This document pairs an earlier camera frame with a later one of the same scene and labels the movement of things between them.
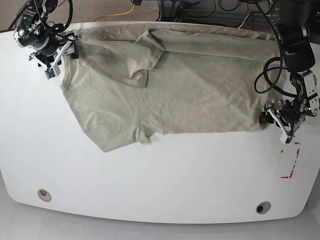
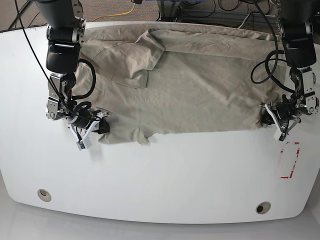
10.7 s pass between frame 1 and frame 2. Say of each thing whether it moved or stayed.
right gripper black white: moved
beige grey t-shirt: stayed
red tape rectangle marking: stayed
